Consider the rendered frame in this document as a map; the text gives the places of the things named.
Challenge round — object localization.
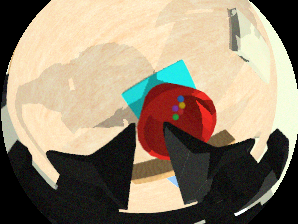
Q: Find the brown long bar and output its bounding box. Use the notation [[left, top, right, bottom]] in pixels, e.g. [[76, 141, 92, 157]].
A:
[[132, 129, 235, 185]]

